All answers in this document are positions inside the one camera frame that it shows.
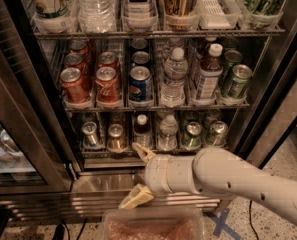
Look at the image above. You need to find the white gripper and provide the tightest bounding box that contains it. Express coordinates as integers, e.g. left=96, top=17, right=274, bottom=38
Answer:
left=118, top=142, right=196, bottom=210

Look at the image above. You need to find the orange soda can front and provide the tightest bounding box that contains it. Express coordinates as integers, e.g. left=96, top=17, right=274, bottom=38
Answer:
left=108, top=124, right=126, bottom=150

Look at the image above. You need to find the orange soda can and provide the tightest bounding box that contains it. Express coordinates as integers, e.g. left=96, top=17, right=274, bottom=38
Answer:
left=108, top=124, right=126, bottom=150
left=109, top=112, right=126, bottom=126

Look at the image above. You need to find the brown tea bottle bottom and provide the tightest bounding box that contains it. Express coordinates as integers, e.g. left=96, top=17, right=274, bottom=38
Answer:
left=134, top=114, right=152, bottom=148

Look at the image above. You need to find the water bottle bottom shelf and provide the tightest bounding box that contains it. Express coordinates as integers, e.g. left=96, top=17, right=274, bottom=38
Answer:
left=157, top=114, right=178, bottom=151

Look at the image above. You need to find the water bottle shelf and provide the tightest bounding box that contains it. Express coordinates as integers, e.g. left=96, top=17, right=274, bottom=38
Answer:
left=162, top=47, right=188, bottom=101
left=157, top=114, right=178, bottom=151

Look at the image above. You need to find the green can bottom front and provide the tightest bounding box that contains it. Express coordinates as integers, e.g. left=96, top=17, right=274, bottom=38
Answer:
left=181, top=121, right=202, bottom=150

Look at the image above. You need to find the silver can bottom left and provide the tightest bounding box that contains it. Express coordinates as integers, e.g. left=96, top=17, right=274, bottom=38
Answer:
left=82, top=121, right=99, bottom=146

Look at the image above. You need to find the orange soda can behind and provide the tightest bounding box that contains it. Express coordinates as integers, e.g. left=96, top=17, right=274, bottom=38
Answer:
left=109, top=112, right=126, bottom=126

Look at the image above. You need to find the green can bottom right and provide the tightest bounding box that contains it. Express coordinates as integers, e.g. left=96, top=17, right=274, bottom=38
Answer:
left=205, top=121, right=228, bottom=147

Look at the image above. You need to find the water bottle middle shelf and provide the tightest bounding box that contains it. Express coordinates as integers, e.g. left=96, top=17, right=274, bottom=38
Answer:
left=162, top=47, right=188, bottom=101

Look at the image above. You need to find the blue pepsi can front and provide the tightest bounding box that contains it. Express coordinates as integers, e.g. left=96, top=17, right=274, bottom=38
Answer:
left=129, top=66, right=152, bottom=102

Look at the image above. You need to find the blue pepsi can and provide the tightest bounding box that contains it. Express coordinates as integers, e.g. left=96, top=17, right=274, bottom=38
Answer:
left=130, top=38, right=149, bottom=54
left=129, top=66, right=152, bottom=102
left=131, top=51, right=151, bottom=69

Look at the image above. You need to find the red cola can front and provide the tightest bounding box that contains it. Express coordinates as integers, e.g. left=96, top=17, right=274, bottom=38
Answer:
left=95, top=67, right=121, bottom=103

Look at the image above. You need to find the red cola can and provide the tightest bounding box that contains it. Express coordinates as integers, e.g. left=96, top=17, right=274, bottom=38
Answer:
left=98, top=51, right=120, bottom=70
left=95, top=67, right=121, bottom=103

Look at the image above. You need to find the red can front left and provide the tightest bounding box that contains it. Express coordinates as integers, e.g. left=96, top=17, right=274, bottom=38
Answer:
left=60, top=67, right=90, bottom=104

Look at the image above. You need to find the glass fridge door left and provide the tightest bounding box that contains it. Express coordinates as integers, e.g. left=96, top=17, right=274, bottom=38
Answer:
left=0, top=0, right=72, bottom=195

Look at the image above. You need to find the stainless steel fridge cabinet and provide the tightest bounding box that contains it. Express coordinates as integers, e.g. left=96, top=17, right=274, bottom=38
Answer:
left=1, top=0, right=297, bottom=225

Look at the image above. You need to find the red cola can behind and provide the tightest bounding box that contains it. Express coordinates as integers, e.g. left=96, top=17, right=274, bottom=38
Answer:
left=98, top=51, right=120, bottom=70

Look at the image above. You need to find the tea bottle middle shelf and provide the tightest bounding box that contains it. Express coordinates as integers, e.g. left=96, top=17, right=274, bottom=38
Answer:
left=194, top=43, right=223, bottom=100

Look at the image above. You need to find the blue pepsi can back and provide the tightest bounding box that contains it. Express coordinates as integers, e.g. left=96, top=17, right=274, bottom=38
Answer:
left=130, top=38, right=149, bottom=54

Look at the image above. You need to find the green can middle front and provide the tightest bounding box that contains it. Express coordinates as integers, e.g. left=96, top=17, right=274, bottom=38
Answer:
left=221, top=64, right=252, bottom=99

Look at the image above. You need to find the red can back left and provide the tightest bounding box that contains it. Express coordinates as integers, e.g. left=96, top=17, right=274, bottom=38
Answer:
left=68, top=40, right=92, bottom=66

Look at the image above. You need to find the green can middle behind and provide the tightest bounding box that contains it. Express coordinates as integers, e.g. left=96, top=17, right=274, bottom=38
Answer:
left=219, top=49, right=243, bottom=87

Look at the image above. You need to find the open fridge door right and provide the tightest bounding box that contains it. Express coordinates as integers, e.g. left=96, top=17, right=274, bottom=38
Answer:
left=238, top=0, right=297, bottom=168

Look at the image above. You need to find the brown tall can top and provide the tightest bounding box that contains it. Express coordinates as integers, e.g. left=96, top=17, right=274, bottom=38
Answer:
left=164, top=0, right=198, bottom=31

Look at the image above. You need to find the white green can top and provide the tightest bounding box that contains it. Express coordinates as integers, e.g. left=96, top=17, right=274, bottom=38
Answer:
left=25, top=0, right=76, bottom=20

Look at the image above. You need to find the clear plastic bin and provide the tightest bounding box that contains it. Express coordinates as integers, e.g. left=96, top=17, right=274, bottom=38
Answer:
left=100, top=206, right=205, bottom=240

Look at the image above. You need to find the blue tape cross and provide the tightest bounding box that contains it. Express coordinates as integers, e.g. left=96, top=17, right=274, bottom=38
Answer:
left=206, top=208, right=241, bottom=240

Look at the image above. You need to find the white labelled bottle top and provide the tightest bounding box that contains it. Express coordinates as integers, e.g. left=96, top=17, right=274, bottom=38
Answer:
left=123, top=0, right=158, bottom=31

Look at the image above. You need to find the empty white plastic tray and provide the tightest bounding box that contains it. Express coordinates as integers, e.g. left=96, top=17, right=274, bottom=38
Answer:
left=196, top=0, right=241, bottom=30

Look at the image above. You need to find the clear water bottle top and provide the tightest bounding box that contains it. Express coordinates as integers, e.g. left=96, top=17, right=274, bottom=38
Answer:
left=77, top=0, right=116, bottom=33

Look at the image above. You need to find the black cables left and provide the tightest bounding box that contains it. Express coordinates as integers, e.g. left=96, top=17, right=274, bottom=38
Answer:
left=51, top=218, right=88, bottom=240

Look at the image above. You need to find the black cable right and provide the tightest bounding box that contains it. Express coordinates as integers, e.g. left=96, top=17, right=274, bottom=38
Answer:
left=248, top=200, right=260, bottom=240

